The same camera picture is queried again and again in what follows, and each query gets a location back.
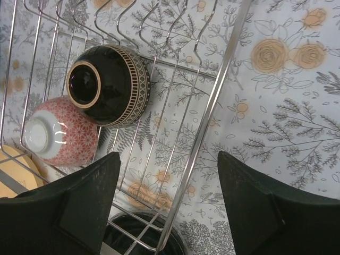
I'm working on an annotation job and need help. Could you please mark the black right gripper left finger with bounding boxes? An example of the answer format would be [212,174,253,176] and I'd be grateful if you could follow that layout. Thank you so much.
[1,152,120,254]

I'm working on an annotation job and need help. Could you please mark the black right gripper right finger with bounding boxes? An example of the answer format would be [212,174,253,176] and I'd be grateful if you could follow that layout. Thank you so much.
[218,151,339,254]

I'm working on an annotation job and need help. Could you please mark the floral patterned bowl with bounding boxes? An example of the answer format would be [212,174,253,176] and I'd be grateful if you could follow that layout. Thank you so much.
[23,96,98,167]

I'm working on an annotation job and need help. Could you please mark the brown rimmed cream bowl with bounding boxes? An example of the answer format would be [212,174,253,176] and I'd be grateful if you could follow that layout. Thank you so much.
[66,45,150,128]

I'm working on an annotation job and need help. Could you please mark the black plate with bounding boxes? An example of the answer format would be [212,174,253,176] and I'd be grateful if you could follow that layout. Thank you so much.
[103,211,188,254]

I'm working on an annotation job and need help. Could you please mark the beige bear plate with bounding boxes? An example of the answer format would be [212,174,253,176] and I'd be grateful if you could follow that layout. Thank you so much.
[1,155,44,198]

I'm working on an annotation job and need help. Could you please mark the floral tablecloth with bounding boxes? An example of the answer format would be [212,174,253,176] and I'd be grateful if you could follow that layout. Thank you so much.
[0,0,340,255]

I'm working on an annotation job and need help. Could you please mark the chrome wire dish rack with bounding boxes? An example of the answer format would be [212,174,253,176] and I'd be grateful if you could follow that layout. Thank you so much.
[1,1,250,254]

